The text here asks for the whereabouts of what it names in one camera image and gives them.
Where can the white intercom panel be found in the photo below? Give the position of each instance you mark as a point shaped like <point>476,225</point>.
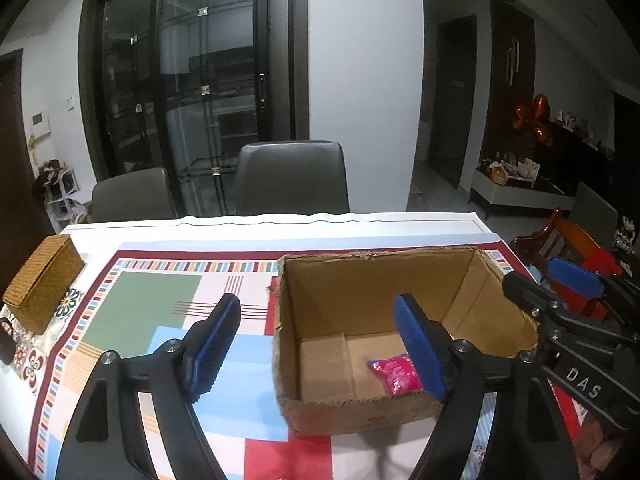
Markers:
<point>40,124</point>

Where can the brown cardboard box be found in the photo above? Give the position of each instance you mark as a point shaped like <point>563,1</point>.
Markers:
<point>325,305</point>

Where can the wooden chair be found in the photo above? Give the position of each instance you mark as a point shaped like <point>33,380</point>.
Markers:
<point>565,240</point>

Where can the dark wooden door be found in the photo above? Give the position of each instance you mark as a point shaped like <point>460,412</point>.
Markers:
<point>15,160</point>

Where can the colourful geometric tablecloth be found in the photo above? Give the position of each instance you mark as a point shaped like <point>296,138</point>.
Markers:
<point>150,300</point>

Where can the white shelf with plush toys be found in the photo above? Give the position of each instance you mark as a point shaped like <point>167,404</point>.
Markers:
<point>60,195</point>

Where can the black mug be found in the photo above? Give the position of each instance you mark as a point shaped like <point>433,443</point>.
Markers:
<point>7,345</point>

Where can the red garment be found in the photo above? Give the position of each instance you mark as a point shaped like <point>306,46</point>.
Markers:
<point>600,262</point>

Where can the dark sideboard with ornaments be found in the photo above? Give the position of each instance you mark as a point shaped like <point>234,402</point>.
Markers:
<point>585,155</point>

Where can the red foil balloons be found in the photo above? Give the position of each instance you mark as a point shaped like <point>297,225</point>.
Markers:
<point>532,120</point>

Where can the white low cabinet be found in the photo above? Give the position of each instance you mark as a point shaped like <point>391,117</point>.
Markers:
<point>520,192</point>

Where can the pink snack packet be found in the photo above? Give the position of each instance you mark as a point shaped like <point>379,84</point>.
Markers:
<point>395,372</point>

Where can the glass sliding door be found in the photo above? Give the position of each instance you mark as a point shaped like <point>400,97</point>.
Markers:
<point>190,85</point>

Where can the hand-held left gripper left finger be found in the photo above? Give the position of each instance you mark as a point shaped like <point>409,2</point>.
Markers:
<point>215,345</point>

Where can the white cat figurine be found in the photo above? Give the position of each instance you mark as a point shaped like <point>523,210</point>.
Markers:
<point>625,234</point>

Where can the dark interior door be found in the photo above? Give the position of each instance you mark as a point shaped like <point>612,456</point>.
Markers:
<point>455,105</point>

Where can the low grey dining chair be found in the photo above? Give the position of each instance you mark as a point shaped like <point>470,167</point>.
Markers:
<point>135,195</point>

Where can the person's right hand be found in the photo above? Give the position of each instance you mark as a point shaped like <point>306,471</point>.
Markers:
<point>602,447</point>

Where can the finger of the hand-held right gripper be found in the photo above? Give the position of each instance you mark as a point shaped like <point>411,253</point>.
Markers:
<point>575,276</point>
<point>527,292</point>

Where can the floral patterned table mat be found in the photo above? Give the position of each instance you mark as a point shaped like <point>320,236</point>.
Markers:
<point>32,360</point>

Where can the tall grey dining chair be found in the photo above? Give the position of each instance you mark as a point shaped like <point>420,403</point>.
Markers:
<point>290,180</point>

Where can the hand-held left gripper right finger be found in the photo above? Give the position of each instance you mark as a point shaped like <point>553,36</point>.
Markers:
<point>417,345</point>

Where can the woven rattan lidded basket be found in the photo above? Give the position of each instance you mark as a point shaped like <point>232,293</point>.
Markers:
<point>42,280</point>

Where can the grey armchair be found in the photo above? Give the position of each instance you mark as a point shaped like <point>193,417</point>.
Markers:
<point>592,215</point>

